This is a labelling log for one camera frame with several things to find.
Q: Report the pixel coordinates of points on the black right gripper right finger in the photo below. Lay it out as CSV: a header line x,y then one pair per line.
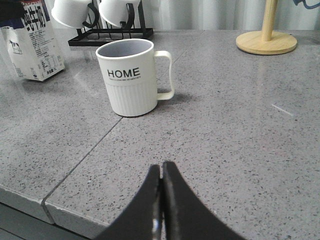
x,y
186,217

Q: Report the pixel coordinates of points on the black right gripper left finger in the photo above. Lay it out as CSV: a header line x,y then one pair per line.
x,y
140,220

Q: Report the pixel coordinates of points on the cream ribbed HOME cup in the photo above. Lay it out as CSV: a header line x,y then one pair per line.
x,y
129,73

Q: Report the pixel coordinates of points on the whole milk carton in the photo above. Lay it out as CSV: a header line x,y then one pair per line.
x,y
29,39

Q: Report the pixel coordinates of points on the wooden mug tree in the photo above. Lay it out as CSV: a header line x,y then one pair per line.
x,y
267,41

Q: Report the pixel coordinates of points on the right white enamel mug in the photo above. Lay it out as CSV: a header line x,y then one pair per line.
x,y
119,13

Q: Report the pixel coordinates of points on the white enamel mug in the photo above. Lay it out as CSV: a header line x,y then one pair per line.
x,y
74,13
119,13

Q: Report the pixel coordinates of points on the left white enamel mug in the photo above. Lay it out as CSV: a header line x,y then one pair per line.
x,y
74,13

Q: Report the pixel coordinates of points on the black wire mug rack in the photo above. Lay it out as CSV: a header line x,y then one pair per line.
x,y
104,32

